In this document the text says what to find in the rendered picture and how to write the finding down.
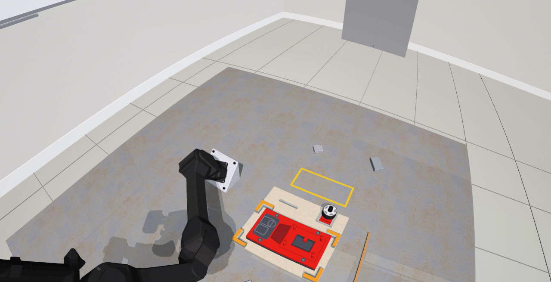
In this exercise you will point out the red flat base plate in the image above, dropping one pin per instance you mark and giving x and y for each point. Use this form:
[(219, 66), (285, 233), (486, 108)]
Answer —
[(289, 239)]

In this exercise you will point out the black tyre with grey rim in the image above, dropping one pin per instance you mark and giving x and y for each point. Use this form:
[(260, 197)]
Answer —
[(329, 215)]

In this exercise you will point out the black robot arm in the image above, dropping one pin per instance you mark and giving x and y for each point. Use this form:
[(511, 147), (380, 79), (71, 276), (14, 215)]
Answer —
[(199, 241)]

